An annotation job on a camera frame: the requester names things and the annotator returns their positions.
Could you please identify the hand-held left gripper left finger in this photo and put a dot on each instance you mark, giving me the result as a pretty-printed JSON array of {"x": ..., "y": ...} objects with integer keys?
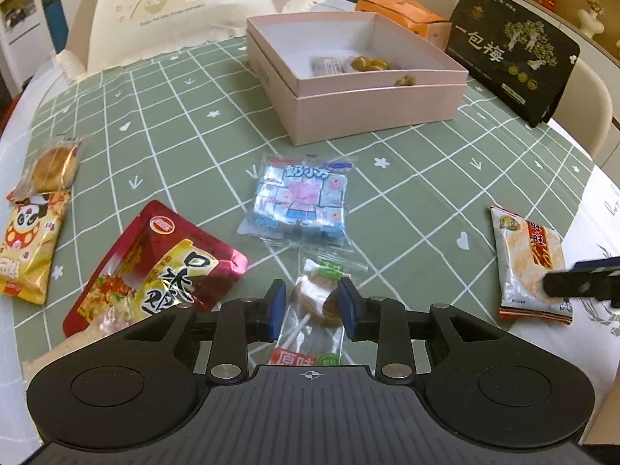
[{"x": 275, "y": 311}]

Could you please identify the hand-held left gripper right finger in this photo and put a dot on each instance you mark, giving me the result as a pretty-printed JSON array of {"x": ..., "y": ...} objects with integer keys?
[{"x": 347, "y": 312}]

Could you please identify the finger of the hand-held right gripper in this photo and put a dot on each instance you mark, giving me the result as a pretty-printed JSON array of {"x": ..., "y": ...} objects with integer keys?
[{"x": 576, "y": 282}]

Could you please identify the lollipop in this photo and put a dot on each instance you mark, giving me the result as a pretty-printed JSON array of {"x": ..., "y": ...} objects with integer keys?
[{"x": 315, "y": 295}]

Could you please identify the white rice cracker packet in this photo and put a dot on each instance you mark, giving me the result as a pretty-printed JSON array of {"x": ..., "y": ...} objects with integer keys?
[{"x": 523, "y": 261}]

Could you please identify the blue cartoon candy packet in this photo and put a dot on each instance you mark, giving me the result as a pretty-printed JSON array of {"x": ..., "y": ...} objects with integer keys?
[{"x": 300, "y": 198}]

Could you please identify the red foil snack pouch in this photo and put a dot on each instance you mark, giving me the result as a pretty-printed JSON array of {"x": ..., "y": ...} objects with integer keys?
[{"x": 145, "y": 261}]

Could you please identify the pink cardboard box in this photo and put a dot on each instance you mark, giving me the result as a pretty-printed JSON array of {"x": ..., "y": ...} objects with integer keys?
[{"x": 339, "y": 109}]

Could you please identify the yellow panda snack packet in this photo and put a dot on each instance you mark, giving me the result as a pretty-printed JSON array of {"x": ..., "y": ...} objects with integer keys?
[{"x": 29, "y": 244}]

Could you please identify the round cake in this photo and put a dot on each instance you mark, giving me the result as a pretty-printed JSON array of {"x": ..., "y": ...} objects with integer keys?
[{"x": 51, "y": 167}]

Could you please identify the black gift box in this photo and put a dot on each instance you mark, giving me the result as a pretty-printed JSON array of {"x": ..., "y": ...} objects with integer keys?
[{"x": 513, "y": 53}]

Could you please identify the olive green wrapped candy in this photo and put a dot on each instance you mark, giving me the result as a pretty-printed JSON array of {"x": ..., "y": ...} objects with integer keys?
[{"x": 406, "y": 80}]

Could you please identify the grey wrapped snack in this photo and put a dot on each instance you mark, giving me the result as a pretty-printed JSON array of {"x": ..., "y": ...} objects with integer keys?
[{"x": 329, "y": 65}]

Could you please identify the olive green wrapped candies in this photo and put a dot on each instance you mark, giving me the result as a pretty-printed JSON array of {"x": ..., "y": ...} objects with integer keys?
[{"x": 370, "y": 63}]

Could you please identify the white vase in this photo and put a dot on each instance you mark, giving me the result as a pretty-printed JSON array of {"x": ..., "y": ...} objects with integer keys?
[{"x": 591, "y": 14}]

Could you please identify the orange cardboard box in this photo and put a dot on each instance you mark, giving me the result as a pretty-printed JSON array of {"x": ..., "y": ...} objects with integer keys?
[{"x": 387, "y": 7}]

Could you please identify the blue tumbler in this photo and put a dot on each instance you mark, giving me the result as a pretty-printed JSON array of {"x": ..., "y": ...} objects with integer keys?
[{"x": 53, "y": 19}]

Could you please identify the framed photo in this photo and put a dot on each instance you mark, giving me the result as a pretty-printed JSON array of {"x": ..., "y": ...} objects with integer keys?
[{"x": 17, "y": 7}]

